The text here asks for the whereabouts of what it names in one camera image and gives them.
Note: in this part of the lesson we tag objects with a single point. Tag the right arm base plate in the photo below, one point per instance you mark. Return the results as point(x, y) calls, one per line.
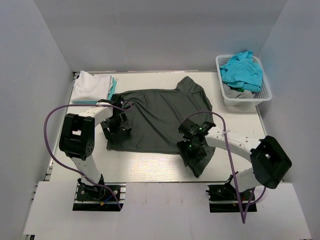
point(222, 200)

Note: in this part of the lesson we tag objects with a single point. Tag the white plastic basket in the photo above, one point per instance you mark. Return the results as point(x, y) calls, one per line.
point(263, 95)

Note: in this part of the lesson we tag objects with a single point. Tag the green garment in basket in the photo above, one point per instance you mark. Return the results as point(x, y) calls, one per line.
point(237, 88)

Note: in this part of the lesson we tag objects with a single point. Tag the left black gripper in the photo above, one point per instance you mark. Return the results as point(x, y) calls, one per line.
point(124, 125)

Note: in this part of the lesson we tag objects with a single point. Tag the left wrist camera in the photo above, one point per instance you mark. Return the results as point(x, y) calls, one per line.
point(115, 100)

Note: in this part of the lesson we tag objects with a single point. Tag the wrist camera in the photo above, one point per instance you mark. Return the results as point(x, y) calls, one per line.
point(115, 100)
point(189, 128)

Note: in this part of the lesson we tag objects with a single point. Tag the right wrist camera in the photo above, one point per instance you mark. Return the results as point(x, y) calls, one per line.
point(189, 128)

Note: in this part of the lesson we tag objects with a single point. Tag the folded white t-shirt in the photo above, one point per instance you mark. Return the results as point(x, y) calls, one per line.
point(89, 87)

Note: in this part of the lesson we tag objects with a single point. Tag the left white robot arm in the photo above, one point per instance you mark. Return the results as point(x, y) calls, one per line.
point(77, 139)

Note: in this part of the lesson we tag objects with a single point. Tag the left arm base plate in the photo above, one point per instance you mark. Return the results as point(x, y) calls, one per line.
point(103, 201)

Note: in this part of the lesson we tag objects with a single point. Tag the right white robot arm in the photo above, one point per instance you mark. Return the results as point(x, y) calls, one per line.
point(269, 162)

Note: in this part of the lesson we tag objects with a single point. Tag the folded teal t-shirt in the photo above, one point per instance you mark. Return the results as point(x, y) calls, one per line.
point(111, 92)

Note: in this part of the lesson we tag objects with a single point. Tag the dark grey t-shirt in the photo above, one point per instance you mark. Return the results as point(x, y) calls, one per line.
point(157, 114)

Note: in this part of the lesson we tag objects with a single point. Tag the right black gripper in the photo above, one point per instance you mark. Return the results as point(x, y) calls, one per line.
point(183, 146)

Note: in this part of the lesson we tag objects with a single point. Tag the crumpled grey t-shirt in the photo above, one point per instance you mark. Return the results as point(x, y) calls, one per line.
point(236, 94)

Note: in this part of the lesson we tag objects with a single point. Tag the crumpled turquoise t-shirt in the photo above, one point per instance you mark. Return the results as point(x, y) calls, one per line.
point(241, 72)

